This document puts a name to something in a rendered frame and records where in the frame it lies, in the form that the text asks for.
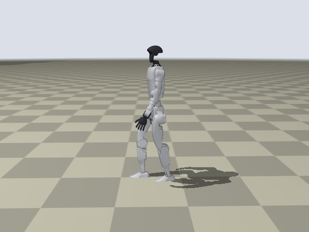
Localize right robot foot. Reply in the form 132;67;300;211
129;172;150;178

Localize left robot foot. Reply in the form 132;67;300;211
154;174;175;182

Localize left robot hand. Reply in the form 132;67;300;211
135;111;151;131

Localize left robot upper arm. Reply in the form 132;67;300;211
151;68;165;97

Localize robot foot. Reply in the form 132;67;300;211
129;172;150;178
154;174;175;182

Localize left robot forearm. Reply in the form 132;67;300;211
144;91;160;117

